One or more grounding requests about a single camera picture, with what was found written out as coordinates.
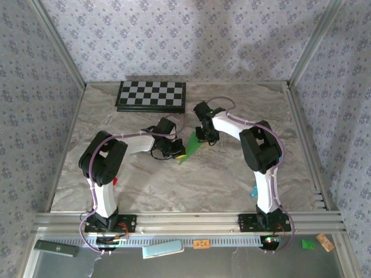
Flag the black and grey chessboard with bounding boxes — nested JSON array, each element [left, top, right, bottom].
[[115, 81, 187, 114]]

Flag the aluminium side rail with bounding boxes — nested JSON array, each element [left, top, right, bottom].
[[285, 82, 339, 213]]

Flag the aluminium frame post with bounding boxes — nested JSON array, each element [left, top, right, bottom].
[[27, 0, 88, 91], [288, 0, 346, 88]]

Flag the aluminium frame rail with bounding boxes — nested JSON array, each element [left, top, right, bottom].
[[31, 211, 348, 235]]

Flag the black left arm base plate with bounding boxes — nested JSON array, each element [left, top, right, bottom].
[[84, 214, 138, 233]]

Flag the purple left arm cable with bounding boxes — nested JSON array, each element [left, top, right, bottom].
[[78, 114, 187, 256]]

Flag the dark flat rectangular box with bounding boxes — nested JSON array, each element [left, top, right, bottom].
[[33, 239, 80, 258]]

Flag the small brown box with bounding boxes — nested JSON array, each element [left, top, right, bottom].
[[315, 232, 335, 253]]

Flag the light blue flat pad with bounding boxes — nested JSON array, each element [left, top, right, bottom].
[[141, 240, 186, 259]]

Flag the grey slotted cable duct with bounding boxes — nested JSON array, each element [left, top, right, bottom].
[[43, 235, 283, 248]]

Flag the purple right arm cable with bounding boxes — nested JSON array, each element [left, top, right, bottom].
[[203, 96, 296, 256]]

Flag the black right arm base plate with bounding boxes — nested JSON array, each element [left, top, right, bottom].
[[238, 213, 292, 233]]

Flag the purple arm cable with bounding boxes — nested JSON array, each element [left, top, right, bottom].
[[203, 96, 296, 256], [78, 114, 187, 256]]

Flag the small green paper piece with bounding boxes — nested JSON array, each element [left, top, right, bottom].
[[301, 238, 317, 251]]

